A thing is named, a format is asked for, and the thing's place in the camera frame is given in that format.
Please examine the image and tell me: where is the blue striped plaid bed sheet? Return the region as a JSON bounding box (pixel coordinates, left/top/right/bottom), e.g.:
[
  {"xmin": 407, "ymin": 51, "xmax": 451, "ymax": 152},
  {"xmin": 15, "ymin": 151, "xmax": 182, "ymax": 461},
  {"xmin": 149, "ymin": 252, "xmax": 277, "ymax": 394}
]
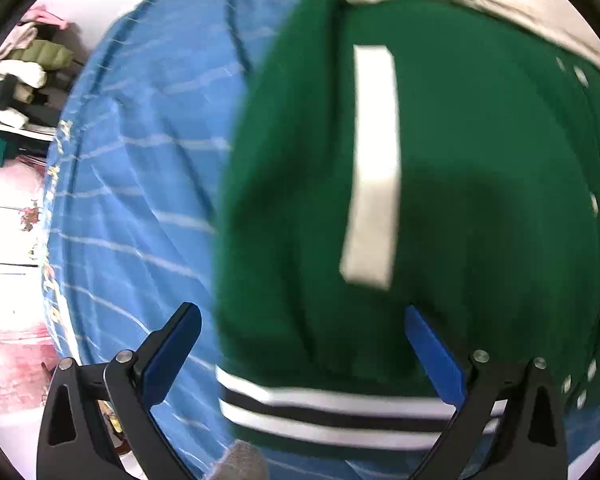
[{"xmin": 39, "ymin": 0, "xmax": 588, "ymax": 480}]

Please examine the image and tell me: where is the pink garment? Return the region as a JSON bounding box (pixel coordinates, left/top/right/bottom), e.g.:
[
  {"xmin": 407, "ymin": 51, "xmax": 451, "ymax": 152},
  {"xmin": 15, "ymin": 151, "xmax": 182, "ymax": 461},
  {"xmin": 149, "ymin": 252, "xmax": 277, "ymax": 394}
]
[{"xmin": 22, "ymin": 5, "xmax": 71, "ymax": 31}]

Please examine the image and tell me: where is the green jacket with white stripes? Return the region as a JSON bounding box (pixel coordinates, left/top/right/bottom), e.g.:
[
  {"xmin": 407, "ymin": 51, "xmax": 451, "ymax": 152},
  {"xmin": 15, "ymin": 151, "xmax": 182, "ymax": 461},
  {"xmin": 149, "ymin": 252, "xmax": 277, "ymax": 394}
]
[{"xmin": 212, "ymin": 0, "xmax": 600, "ymax": 453}]

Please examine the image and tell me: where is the olive green puffer jacket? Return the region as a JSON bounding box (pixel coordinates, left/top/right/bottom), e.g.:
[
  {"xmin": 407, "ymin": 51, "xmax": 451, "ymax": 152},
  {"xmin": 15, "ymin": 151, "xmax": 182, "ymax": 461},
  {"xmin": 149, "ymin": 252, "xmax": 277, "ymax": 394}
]
[{"xmin": 5, "ymin": 39, "xmax": 76, "ymax": 71}]

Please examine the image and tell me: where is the black garment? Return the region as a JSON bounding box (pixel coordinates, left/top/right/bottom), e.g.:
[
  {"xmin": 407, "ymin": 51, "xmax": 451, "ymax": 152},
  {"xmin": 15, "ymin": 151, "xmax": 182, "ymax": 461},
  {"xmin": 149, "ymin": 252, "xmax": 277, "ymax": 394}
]
[{"xmin": 0, "ymin": 80, "xmax": 51, "ymax": 111}]

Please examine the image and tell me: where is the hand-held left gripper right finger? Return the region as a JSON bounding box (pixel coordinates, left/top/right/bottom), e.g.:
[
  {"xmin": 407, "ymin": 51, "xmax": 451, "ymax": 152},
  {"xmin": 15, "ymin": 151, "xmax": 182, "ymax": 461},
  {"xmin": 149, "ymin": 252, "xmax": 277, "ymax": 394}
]
[{"xmin": 404, "ymin": 305, "xmax": 568, "ymax": 480}]

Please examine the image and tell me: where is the white garment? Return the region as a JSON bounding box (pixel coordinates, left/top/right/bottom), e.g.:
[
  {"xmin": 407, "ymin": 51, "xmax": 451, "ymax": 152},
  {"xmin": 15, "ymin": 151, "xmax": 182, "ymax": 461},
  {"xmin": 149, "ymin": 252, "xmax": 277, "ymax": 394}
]
[{"xmin": 0, "ymin": 60, "xmax": 48, "ymax": 88}]

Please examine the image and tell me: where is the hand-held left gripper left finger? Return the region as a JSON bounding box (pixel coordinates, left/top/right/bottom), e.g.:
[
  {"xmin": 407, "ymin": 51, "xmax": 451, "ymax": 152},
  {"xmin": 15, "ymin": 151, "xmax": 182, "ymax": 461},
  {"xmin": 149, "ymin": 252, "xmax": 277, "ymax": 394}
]
[{"xmin": 36, "ymin": 302, "xmax": 203, "ymax": 480}]

